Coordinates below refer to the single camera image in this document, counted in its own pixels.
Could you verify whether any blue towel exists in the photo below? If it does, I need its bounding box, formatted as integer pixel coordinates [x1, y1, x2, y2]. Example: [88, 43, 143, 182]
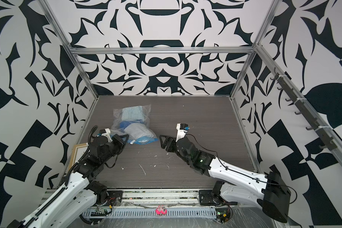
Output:
[118, 121, 145, 132]

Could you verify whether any grey towel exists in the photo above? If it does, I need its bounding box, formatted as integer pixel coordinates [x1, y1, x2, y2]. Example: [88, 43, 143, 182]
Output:
[125, 126, 154, 143]

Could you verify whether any clear vacuum bag blue zip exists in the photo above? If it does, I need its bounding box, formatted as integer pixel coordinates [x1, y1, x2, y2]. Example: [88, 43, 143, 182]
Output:
[110, 104, 158, 145]

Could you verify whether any light teal towel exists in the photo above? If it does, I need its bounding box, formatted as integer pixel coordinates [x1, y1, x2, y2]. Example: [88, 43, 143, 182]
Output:
[121, 105, 150, 123]

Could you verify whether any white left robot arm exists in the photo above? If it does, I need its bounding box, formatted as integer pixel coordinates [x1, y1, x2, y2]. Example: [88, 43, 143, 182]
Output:
[8, 134, 129, 228]

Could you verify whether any green circuit board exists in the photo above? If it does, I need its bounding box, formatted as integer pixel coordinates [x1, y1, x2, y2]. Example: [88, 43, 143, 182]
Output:
[216, 209, 233, 224]

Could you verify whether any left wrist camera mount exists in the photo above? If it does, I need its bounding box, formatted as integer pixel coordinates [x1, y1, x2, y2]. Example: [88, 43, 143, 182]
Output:
[99, 128, 113, 143]

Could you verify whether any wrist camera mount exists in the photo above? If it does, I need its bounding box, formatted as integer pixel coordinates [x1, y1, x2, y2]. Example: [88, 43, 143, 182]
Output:
[176, 123, 189, 141]
[99, 128, 113, 143]

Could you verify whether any wooden picture frame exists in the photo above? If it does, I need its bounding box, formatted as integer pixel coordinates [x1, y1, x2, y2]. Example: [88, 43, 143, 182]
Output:
[67, 143, 88, 171]

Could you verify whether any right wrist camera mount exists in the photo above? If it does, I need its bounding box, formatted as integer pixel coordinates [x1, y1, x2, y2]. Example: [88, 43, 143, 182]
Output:
[176, 123, 189, 141]

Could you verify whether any pink toy on rail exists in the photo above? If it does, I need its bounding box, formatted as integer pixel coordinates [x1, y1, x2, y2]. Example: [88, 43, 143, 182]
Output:
[155, 205, 167, 216]

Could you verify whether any white slotted cable duct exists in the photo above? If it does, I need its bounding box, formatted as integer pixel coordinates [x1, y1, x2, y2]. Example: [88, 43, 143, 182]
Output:
[82, 207, 217, 219]

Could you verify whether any grey wall hook rack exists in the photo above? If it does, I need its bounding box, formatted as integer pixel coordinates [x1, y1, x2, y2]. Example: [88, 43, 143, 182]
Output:
[273, 73, 338, 151]

